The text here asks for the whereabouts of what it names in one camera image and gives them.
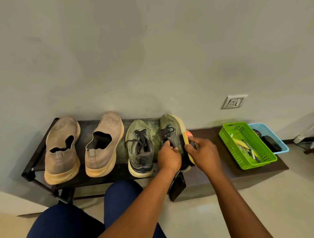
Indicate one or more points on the person's right hand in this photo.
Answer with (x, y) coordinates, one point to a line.
(204, 154)

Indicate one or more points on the person's left hand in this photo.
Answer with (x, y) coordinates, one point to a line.
(169, 157)

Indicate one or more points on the yellow-edged shoe shine sponge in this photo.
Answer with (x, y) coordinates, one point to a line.
(189, 134)

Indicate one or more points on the green sneaker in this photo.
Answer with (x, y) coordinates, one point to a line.
(138, 149)
(169, 121)

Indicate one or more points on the yellow sticky note pad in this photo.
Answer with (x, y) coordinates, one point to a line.
(240, 143)

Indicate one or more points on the long white chalk stick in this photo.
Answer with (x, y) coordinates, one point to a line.
(252, 154)

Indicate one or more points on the beige suede shoe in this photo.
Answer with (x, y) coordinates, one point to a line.
(61, 159)
(108, 122)

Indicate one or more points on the person's right forearm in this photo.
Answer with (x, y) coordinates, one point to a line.
(235, 208)

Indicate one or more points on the person's left forearm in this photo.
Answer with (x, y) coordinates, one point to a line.
(142, 208)

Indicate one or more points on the dark brown low bench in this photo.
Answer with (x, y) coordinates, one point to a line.
(220, 174)

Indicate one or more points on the green plastic basket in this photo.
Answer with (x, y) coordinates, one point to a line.
(245, 161)

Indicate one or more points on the round black polish tin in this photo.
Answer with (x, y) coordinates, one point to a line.
(257, 133)

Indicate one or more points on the light blue plastic basket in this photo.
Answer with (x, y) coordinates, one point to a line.
(269, 130)

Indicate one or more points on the dark skirting strip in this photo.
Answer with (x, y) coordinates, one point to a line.
(288, 141)

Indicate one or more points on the black metal shoe rack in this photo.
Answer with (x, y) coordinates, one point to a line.
(84, 127)

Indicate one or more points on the grey furniture base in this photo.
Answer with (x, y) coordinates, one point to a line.
(298, 139)

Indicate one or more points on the brown wooden furniture leg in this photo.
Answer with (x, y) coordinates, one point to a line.
(309, 150)

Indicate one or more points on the dark blue trousers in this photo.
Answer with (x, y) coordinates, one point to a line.
(61, 220)

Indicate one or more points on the white wall socket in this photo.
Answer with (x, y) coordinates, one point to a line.
(234, 101)

